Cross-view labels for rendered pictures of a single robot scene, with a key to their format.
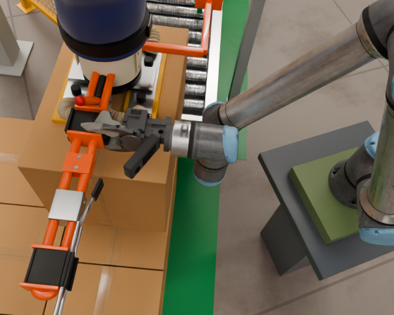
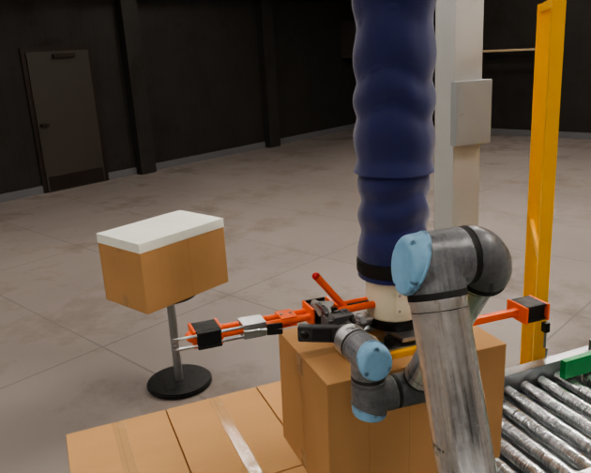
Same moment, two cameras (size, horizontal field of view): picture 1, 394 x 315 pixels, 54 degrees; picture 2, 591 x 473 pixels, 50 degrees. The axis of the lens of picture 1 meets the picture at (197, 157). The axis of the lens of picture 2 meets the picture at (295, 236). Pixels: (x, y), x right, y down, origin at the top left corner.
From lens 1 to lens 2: 1.41 m
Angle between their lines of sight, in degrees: 67
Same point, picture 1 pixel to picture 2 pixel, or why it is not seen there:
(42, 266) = (204, 324)
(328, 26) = not seen: outside the picture
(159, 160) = (344, 375)
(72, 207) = (251, 321)
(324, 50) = not seen: hidden behind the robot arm
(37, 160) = (289, 334)
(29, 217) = (283, 444)
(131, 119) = (339, 313)
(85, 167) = (284, 316)
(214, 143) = (357, 343)
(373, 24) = not seen: hidden behind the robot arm
